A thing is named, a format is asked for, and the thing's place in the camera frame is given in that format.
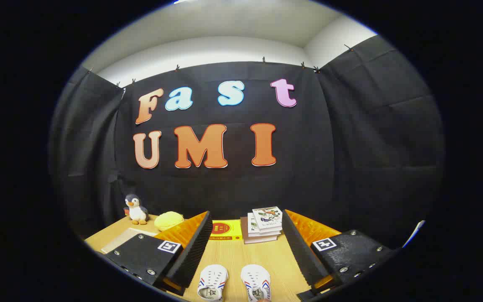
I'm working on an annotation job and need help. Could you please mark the white canvas shoe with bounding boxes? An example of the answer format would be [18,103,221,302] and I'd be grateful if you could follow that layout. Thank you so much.
[197,264,229,302]
[241,264,272,302]

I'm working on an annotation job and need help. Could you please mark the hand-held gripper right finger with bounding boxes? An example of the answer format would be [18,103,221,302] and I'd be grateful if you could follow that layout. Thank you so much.
[281,209,401,300]

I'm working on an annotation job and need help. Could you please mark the yellow plush ball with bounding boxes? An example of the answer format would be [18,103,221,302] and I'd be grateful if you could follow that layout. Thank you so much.
[154,211,184,232]

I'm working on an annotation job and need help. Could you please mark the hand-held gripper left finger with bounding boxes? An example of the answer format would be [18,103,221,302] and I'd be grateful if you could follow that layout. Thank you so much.
[104,211,213,296]

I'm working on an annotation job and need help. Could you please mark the black backdrop cloth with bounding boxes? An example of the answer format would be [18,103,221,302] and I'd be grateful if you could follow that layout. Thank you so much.
[49,36,445,248]

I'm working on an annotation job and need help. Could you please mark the yellow book with red circle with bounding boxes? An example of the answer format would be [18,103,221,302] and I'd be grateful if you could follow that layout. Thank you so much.
[208,219,244,241]

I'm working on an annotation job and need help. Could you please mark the white book with green print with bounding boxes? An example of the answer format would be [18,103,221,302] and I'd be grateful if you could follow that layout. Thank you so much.
[247,213,282,238]

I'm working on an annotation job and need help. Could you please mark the white illustrated cover book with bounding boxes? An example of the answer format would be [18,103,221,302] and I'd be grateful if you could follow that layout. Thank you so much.
[252,206,283,234]

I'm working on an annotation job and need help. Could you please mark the penguin plush toy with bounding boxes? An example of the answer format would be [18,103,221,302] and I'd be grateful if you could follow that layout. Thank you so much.
[124,194,149,225]

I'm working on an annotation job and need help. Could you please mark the cream fabric storage box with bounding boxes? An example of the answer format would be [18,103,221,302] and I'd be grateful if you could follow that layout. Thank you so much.
[100,227,158,255]

